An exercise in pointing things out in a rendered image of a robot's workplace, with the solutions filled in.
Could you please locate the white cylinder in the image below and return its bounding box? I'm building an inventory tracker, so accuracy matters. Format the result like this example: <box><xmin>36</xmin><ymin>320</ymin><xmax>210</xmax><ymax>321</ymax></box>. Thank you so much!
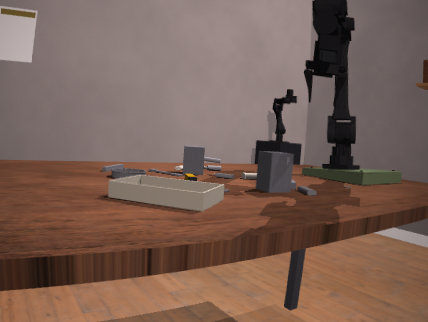
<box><xmin>241</xmin><ymin>173</ymin><xmax>257</xmax><ymax>179</ymax></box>

